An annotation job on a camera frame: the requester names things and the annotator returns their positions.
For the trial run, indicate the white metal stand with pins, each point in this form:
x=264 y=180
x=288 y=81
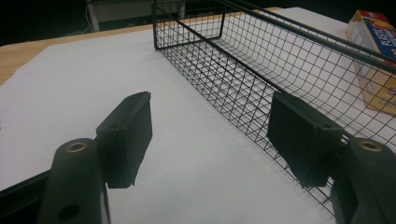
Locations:
x=93 y=15

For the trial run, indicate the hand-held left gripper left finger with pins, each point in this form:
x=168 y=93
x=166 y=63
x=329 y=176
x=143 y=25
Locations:
x=124 y=140

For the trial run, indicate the yellow and blue cardboard box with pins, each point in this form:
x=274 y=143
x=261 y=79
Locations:
x=378 y=46

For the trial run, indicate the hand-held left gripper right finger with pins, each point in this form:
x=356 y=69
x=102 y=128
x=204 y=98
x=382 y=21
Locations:
x=299 y=140

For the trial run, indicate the white paper sheet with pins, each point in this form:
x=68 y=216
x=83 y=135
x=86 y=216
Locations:
x=77 y=102

